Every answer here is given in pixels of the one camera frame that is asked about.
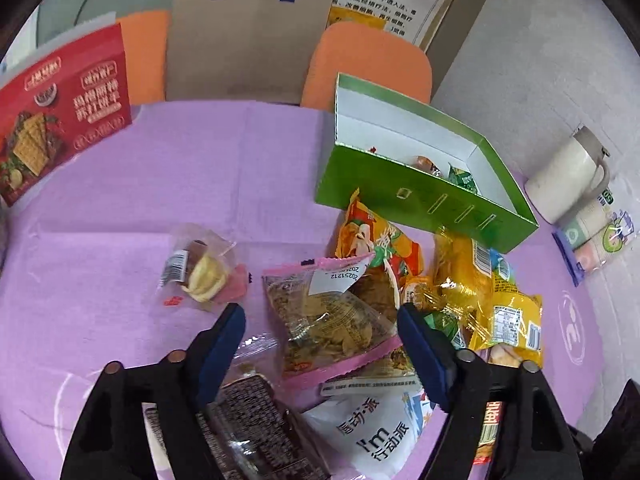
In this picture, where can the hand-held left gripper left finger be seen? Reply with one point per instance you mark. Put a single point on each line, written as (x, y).
(220, 347)

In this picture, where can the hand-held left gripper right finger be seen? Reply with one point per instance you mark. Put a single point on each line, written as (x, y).
(422, 355)

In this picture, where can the green snack packet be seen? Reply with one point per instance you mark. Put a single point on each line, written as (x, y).
(445, 327)
(462, 178)

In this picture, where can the clear packet with yellow cake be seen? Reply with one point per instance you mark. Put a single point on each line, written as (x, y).
(202, 270)

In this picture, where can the dark brown label snack packet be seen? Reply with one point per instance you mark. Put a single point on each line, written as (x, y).
(255, 425)

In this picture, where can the white and blue snack packet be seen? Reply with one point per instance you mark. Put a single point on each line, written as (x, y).
(370, 430)

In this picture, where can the yellow snack packet white label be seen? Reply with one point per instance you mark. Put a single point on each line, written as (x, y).
(510, 322)

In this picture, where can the yellow snack packet with barcode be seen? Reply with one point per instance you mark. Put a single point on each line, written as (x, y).
(462, 265)

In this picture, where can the pink-edged snack packet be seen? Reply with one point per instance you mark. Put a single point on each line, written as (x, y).
(325, 325)

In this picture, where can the orange chips packet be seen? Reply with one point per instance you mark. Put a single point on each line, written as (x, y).
(372, 240)

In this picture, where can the green cardboard box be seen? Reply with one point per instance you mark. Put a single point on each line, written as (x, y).
(400, 195)

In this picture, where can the red snack packet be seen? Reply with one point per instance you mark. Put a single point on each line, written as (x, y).
(492, 430)

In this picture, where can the purple tablecloth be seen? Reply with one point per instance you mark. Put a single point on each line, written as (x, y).
(150, 185)

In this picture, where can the tissue packet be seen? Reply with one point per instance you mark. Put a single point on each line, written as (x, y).
(597, 237)

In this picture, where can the red cracker box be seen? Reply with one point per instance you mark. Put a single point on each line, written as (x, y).
(65, 110)

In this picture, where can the orange chair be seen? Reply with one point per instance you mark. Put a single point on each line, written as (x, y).
(370, 65)
(145, 55)

